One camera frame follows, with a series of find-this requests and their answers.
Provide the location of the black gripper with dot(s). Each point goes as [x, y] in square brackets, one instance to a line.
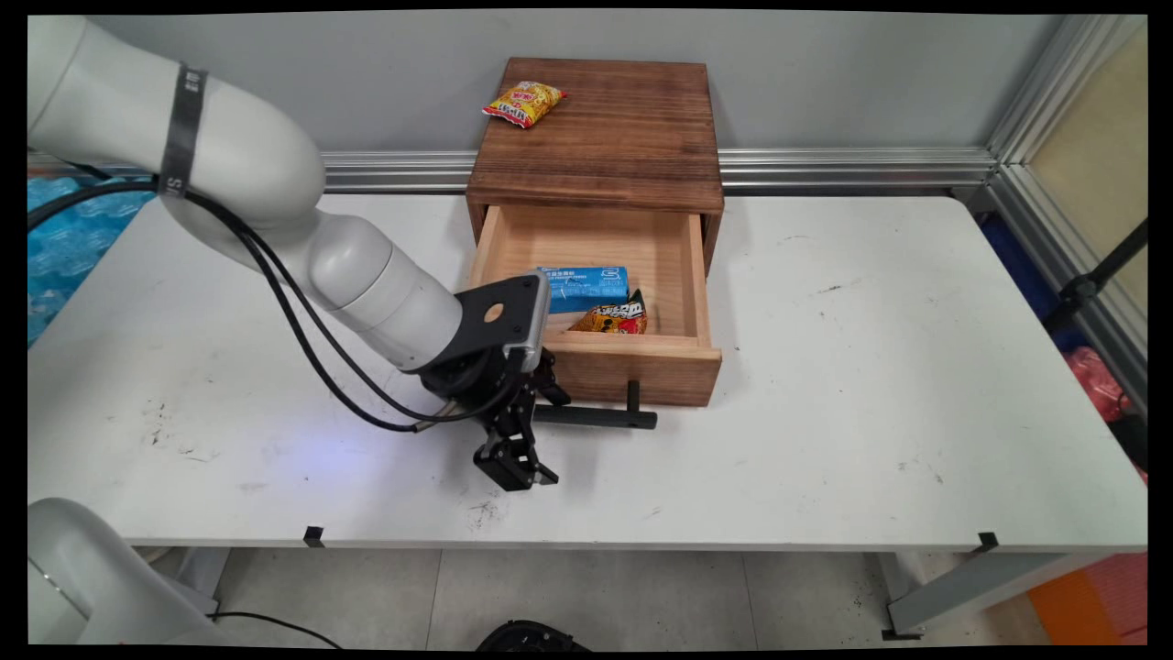
[486, 385]

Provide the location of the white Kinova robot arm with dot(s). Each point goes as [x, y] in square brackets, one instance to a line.
[367, 275]

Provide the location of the orange and black snack packet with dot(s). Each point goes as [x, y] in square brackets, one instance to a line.
[614, 319]

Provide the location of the blue paper box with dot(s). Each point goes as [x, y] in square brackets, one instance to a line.
[586, 286]

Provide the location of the round black floor object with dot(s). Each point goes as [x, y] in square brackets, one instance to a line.
[531, 637]

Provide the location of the black tape marker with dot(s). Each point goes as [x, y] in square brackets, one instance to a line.
[314, 537]
[986, 543]

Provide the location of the yellow snack packet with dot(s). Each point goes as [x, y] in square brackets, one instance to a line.
[524, 103]

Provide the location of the grey table leg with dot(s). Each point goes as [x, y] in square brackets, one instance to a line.
[971, 587]
[188, 573]

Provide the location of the blue bubble wrap sheet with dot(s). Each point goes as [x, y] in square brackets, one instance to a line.
[64, 257]

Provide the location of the dark blue fabric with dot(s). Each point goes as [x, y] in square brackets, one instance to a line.
[1026, 275]

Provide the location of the red plastic bag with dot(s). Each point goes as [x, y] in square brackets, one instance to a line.
[1095, 380]

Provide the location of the black tripod pole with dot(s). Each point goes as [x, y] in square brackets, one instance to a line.
[1090, 282]

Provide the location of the orange floor board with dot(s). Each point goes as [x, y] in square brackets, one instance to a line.
[1090, 600]

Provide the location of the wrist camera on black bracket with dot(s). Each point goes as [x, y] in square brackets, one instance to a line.
[509, 316]

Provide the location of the long aluminium back rail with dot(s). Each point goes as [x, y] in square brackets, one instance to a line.
[825, 170]

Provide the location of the aluminium side rail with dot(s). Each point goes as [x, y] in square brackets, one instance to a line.
[1054, 234]

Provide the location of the aluminium corner post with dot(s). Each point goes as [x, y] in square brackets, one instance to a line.
[1054, 87]

